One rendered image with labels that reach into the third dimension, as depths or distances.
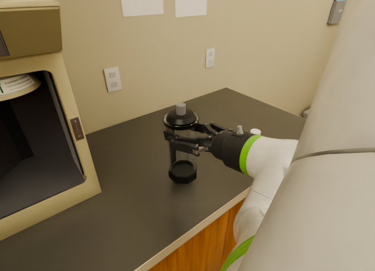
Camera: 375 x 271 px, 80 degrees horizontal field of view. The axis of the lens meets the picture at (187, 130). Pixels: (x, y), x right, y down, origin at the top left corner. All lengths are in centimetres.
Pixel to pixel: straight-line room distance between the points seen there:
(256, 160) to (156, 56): 90
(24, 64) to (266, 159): 54
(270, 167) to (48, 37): 49
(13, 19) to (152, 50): 80
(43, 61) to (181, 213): 55
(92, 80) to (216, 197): 74
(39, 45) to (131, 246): 53
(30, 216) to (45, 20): 54
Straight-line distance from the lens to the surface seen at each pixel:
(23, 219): 82
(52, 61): 62
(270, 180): 43
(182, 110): 65
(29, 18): 51
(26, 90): 66
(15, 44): 56
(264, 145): 47
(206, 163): 91
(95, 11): 109
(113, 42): 113
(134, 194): 81
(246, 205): 45
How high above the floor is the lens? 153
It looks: 32 degrees down
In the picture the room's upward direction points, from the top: straight up
